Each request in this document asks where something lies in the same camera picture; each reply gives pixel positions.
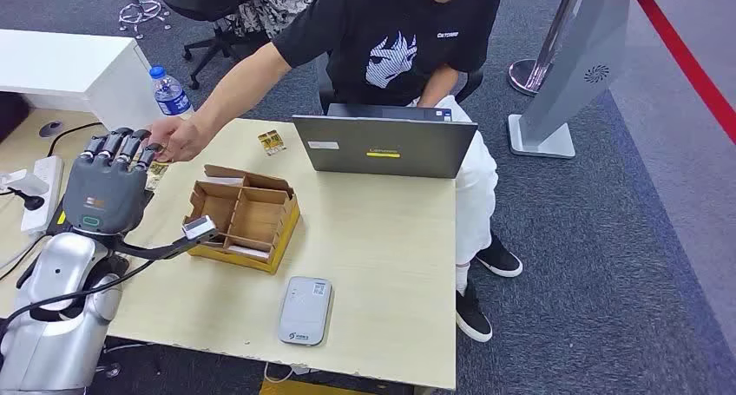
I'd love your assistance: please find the patterned cloth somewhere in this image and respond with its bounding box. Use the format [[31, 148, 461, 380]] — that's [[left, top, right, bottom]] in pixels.
[[197, 0, 321, 41]]

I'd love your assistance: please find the grey card reader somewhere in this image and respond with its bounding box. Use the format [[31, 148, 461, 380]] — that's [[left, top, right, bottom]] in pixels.
[[278, 275, 333, 347]]

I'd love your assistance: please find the white cabinet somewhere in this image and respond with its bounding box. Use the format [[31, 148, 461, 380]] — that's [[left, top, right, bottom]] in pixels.
[[0, 29, 166, 133]]

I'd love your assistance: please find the chrome stanchion post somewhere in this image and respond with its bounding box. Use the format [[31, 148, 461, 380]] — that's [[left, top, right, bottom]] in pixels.
[[507, 0, 591, 98]]

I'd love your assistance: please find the black office chair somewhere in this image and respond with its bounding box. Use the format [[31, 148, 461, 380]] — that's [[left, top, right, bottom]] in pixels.
[[146, 0, 273, 91]]

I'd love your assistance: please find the white power strip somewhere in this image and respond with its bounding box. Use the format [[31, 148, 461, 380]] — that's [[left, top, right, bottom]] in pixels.
[[20, 155, 65, 236]]

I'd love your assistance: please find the person's right hand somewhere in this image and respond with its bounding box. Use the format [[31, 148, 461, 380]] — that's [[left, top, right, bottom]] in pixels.
[[146, 115, 203, 164]]

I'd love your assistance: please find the white power adapter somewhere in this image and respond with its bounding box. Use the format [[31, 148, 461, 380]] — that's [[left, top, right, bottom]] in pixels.
[[0, 169, 50, 197]]

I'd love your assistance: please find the black power plug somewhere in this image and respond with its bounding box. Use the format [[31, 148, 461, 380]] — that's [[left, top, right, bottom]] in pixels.
[[6, 186, 46, 213]]

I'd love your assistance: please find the cardboard organizer box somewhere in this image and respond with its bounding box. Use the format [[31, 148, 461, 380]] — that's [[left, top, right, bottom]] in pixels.
[[183, 163, 302, 275]]

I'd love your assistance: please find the chrome chair base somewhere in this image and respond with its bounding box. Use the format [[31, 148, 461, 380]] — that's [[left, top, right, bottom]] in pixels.
[[117, 0, 173, 41]]

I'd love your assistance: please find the grey laptop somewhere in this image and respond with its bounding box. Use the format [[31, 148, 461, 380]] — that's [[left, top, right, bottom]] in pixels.
[[291, 103, 479, 180]]

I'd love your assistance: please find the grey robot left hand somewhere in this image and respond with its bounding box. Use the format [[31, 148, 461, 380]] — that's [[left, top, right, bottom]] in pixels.
[[62, 126, 165, 236]]

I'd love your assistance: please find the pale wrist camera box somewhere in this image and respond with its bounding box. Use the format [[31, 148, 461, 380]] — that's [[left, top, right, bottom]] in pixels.
[[181, 215, 219, 243]]

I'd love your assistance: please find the person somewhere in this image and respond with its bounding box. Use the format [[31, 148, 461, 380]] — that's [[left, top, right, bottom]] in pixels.
[[146, 0, 524, 345]]

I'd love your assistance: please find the black shoe white sole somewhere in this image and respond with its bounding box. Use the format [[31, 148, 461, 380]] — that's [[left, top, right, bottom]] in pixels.
[[455, 280, 495, 344], [475, 233, 524, 279]]

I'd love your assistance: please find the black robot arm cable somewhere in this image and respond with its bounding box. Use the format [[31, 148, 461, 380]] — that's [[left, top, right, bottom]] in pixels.
[[0, 259, 157, 347]]

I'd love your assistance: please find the clear water bottle blue cap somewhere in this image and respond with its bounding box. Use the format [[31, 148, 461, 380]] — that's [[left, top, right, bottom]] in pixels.
[[149, 64, 195, 121]]

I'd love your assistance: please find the black desk cable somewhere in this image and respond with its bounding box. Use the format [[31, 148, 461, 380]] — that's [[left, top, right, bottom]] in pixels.
[[47, 122, 105, 158]]

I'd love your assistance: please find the grey kiosk stand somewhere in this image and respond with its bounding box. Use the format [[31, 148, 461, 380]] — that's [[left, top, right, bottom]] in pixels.
[[507, 0, 663, 160]]

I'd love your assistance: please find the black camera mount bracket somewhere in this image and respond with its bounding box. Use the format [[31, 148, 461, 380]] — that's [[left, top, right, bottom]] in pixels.
[[106, 234, 203, 262]]

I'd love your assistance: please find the white cable under table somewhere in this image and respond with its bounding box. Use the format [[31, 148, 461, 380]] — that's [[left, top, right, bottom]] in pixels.
[[263, 362, 312, 385]]

